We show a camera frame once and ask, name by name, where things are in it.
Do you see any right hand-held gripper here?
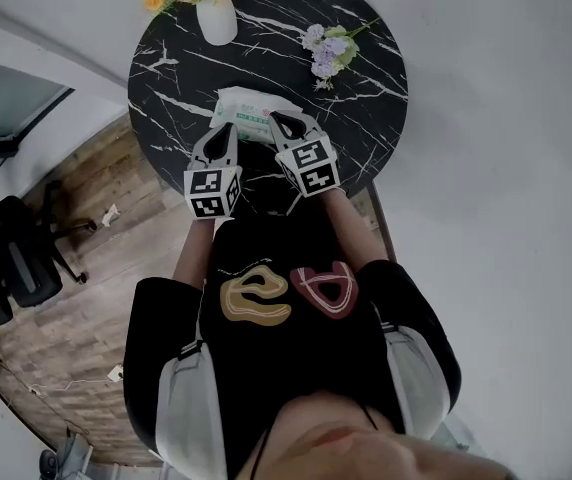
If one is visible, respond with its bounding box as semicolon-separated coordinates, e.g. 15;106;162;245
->
267;111;343;199

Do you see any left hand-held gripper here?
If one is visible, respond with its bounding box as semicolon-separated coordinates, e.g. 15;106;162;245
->
183;121;244;223

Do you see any white plastic bag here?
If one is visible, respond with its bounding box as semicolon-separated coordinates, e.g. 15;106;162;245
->
209;86;307;145

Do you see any person's right forearm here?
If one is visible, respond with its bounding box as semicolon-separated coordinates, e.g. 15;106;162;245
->
318;187;390;274

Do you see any person's left forearm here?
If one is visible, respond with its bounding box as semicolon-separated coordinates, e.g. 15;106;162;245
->
172;215;217;289

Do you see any round black marble table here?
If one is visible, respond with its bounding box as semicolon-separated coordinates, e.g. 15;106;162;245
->
127;0;410;217

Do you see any purple flower bunch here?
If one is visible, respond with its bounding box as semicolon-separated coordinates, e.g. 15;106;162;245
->
299;16;382;92

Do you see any white ribbed vase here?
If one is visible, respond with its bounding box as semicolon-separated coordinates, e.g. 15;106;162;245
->
194;0;240;47

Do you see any white paper scrap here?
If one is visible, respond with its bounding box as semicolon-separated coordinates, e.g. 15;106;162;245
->
99;203;123;228

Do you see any black framed window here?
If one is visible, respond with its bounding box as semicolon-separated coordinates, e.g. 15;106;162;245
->
0;57;76;164

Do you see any person's black graphic shirt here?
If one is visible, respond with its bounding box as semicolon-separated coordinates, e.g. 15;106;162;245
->
123;202;463;480

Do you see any black office chair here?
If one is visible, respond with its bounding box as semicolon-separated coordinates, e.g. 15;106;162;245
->
0;180;98;328

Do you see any person's face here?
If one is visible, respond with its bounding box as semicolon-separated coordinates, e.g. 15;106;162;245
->
245;390;517;480

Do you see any grey camera device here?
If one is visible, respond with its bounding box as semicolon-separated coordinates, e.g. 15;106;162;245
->
38;425;95;480

